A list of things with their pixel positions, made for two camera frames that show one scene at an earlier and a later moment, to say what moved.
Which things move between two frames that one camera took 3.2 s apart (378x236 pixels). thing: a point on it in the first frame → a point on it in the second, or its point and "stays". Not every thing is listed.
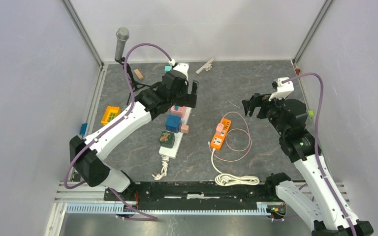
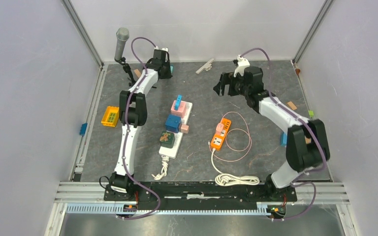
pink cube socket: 181,110 stays
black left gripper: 188,100 → 169,74
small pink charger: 219,128 stays
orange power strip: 218,139 stays
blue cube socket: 173,123 stays
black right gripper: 258,100 → 227,78
